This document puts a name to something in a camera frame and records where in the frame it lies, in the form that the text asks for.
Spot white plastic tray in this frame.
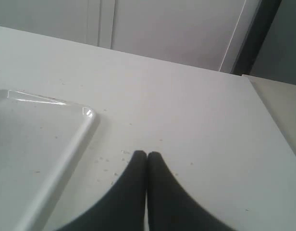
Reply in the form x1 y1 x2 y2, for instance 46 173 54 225
0 90 99 231

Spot white cabinet doors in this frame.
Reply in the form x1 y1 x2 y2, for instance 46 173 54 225
0 0 245 70

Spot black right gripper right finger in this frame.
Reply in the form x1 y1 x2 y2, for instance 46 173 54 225
147 152 233 231

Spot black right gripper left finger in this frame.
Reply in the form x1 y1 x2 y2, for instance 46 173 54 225
59 151 147 231

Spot dark vertical post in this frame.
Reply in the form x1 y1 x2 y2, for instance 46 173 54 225
231 0 282 76

